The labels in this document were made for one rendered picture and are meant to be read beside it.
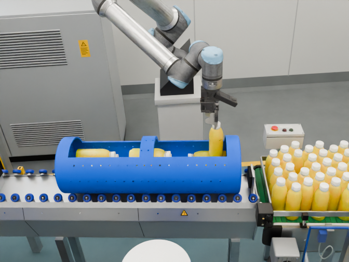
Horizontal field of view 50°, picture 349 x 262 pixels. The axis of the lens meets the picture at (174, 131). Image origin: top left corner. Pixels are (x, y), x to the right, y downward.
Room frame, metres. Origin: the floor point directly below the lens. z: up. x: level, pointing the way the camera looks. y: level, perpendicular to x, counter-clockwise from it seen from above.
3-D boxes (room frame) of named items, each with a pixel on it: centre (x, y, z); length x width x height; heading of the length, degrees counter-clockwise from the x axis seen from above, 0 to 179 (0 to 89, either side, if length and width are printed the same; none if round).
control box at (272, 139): (1.69, -0.60, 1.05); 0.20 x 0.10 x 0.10; 85
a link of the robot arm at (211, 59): (1.49, -0.18, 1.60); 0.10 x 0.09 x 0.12; 16
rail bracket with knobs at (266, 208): (1.21, -0.39, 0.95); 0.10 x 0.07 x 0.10; 175
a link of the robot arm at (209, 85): (1.48, -0.18, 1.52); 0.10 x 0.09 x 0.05; 175
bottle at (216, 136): (1.48, -0.20, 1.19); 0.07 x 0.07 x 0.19
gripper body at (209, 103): (1.49, -0.17, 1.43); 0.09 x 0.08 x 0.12; 85
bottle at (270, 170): (1.43, -0.49, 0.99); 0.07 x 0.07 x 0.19
